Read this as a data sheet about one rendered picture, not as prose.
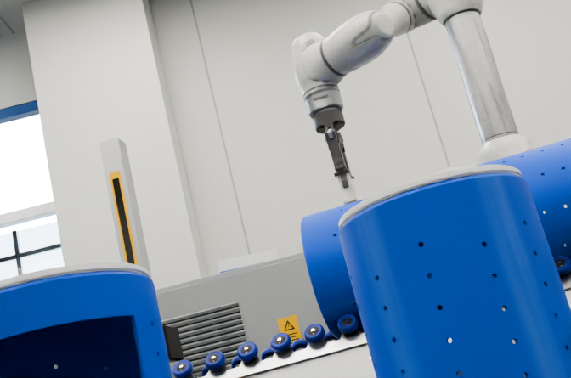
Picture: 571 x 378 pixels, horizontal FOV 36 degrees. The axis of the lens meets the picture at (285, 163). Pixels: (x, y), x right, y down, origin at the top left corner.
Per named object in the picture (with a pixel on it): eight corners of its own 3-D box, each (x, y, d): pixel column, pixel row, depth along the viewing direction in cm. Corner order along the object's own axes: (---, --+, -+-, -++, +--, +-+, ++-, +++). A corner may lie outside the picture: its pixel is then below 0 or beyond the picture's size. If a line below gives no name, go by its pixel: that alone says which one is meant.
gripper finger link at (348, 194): (349, 173, 209) (348, 172, 208) (357, 200, 207) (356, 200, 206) (337, 177, 209) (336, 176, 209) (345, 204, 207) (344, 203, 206)
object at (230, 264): (221, 285, 362) (217, 267, 365) (278, 272, 366) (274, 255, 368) (221, 279, 351) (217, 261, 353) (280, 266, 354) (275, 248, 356)
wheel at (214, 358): (206, 358, 193) (203, 352, 192) (226, 352, 192) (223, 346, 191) (206, 374, 189) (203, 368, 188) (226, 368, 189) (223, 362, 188)
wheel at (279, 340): (272, 340, 191) (268, 334, 190) (291, 335, 190) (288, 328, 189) (272, 355, 187) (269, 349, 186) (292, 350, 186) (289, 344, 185)
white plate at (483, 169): (521, 146, 116) (523, 155, 115) (520, 193, 142) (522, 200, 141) (320, 207, 120) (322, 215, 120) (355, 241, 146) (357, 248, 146)
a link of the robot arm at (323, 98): (299, 93, 214) (305, 115, 212) (335, 81, 213) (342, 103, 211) (307, 104, 223) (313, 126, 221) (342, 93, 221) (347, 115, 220)
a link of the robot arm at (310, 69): (291, 99, 218) (328, 76, 209) (276, 44, 222) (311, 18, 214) (321, 104, 225) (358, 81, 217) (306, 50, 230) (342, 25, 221)
